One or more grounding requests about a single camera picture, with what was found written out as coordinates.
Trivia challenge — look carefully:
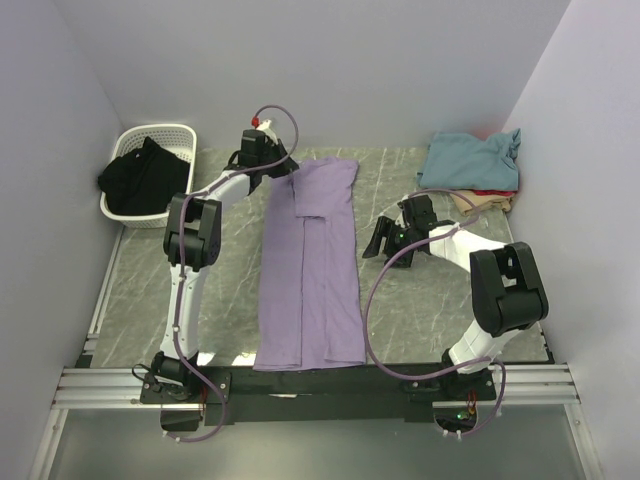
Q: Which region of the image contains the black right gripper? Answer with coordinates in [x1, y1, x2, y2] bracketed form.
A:
[362, 215, 416, 269]

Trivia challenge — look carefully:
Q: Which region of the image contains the purple t shirt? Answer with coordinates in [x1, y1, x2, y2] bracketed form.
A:
[254, 157, 366, 371]

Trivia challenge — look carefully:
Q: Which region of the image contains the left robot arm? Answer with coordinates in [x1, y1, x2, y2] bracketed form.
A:
[151, 120, 298, 402]

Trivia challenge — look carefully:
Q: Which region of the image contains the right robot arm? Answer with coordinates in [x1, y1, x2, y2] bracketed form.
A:
[362, 192, 549, 399]

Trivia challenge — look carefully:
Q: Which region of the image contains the tan folded t shirt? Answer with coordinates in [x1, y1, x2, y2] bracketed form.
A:
[450, 190, 516, 216]

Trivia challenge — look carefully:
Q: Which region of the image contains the teal folded t shirt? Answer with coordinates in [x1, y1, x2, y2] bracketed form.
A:
[416, 128, 522, 192]

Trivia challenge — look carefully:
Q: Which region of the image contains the white laundry basket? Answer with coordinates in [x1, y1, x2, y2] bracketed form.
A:
[97, 124, 197, 229]

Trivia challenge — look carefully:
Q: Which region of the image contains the red folded t shirt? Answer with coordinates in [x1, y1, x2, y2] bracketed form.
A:
[472, 190, 517, 197]

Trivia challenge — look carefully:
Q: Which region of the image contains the black t shirt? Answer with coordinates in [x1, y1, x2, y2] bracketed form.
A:
[97, 137, 190, 216]

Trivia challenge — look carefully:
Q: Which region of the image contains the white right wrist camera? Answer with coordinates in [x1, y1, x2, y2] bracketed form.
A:
[396, 199, 409, 228]

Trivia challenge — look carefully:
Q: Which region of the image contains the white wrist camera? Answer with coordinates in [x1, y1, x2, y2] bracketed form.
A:
[396, 199, 409, 228]
[251, 116, 279, 143]

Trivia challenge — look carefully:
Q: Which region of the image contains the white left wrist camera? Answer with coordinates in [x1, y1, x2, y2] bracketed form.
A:
[251, 116, 279, 143]

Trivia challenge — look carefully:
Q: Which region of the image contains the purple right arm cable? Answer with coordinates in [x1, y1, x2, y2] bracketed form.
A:
[363, 188, 508, 441]

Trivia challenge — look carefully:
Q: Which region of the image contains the aluminium rail frame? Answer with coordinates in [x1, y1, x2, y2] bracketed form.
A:
[35, 243, 586, 479]

